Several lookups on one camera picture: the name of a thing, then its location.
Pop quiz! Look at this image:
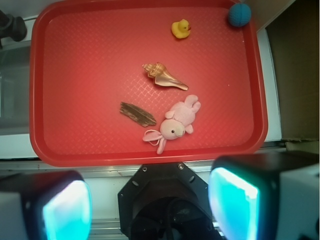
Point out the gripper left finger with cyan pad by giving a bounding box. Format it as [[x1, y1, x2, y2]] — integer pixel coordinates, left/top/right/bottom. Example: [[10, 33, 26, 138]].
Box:
[[0, 170, 93, 240]]

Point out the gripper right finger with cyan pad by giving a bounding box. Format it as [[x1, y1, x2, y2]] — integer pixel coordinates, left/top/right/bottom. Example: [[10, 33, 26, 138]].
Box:
[[208, 152, 320, 240]]

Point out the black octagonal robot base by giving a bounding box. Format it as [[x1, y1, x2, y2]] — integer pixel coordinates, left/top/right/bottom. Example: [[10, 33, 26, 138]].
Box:
[[117, 162, 222, 240]]

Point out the pink plush bunny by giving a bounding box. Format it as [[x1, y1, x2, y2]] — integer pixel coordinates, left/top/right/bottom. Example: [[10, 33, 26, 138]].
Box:
[[142, 94, 201, 155]]

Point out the brown wood bark piece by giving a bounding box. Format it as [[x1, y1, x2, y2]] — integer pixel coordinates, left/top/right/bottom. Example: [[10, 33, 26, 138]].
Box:
[[119, 102, 157, 128]]

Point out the red plastic tray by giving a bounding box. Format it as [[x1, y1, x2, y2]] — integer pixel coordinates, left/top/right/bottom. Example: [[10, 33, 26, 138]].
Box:
[[29, 0, 268, 167]]

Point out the tan spiral seashell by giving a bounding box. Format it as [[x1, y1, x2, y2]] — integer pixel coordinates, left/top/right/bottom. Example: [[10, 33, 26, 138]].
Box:
[[142, 62, 189, 91]]

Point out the brown cardboard box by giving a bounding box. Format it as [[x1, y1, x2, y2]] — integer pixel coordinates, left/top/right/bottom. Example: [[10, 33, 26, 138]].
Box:
[[266, 0, 320, 153]]

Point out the black knob object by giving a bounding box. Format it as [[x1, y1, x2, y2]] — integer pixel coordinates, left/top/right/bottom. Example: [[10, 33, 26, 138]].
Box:
[[0, 11, 28, 42]]

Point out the blue textured ball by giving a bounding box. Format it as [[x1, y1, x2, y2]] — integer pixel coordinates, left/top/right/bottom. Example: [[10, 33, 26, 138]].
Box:
[[228, 3, 252, 27]]

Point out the yellow rubber duck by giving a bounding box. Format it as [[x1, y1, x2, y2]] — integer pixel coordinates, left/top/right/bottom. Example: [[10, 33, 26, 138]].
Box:
[[171, 19, 191, 39]]

